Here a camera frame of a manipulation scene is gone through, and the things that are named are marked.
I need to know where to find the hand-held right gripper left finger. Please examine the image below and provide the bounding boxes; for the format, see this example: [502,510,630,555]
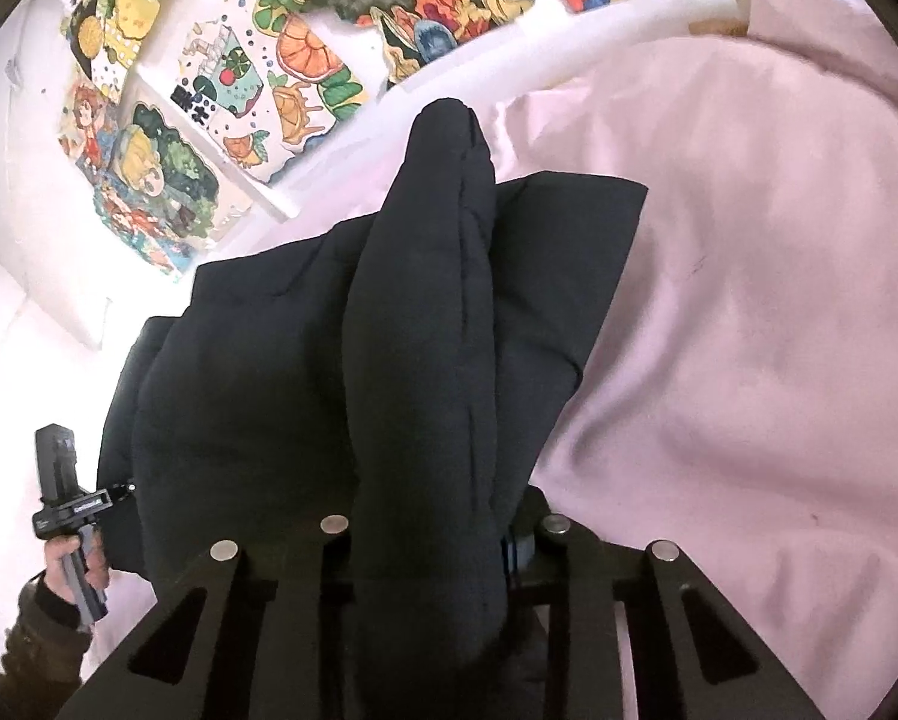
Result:
[57,514,361,720]

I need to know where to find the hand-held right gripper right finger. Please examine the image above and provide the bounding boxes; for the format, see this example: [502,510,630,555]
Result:
[503,490,842,720]

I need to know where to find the dark navy padded jacket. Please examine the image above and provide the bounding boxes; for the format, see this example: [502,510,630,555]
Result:
[95,97,649,720]

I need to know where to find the person's left forearm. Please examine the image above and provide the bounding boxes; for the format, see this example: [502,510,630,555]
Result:
[0,574,94,720]

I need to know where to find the person's left hand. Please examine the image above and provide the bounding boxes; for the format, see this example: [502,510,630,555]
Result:
[42,526,111,620]

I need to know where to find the blue poster with red-haired figure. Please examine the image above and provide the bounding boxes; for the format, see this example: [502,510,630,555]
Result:
[91,178,221,280]

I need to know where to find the pink bed sheet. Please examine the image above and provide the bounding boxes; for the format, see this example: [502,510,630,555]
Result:
[0,0,898,720]

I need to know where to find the green cut-out poster blonde figure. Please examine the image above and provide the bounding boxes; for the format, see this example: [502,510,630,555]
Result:
[110,100,219,205]

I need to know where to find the orange poster with red-haired figure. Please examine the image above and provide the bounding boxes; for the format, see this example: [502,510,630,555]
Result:
[57,81,121,175]

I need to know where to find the white poster with orange fruit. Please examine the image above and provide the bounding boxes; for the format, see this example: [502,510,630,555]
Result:
[170,10,367,187]

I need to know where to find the yellow patterned wall poster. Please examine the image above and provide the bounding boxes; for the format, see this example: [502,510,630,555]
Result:
[60,0,221,95]

